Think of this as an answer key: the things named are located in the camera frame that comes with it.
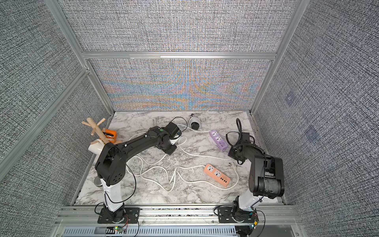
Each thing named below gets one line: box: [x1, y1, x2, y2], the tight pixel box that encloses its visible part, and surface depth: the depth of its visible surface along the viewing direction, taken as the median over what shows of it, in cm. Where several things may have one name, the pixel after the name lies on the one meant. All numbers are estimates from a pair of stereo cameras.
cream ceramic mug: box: [88, 138, 106, 156], surface depth 89 cm
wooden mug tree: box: [81, 117, 123, 145], surface depth 82 cm
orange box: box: [102, 128, 117, 144], surface depth 95 cm
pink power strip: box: [203, 163, 231, 188], surface depth 86 cm
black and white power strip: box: [189, 116, 201, 131], surface depth 107 cm
